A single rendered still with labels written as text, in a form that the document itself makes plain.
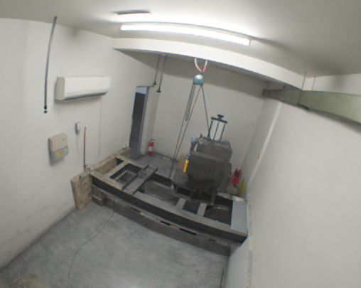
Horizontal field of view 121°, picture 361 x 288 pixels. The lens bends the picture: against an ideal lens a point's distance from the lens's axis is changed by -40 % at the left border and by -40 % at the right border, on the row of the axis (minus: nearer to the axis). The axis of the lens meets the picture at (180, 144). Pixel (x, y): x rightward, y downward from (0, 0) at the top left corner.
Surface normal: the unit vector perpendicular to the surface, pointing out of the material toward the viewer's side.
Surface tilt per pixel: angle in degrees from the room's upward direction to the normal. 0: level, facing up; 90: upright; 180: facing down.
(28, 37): 90
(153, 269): 0
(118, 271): 0
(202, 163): 90
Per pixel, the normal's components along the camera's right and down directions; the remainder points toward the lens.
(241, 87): -0.30, 0.30
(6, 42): 0.93, 0.30
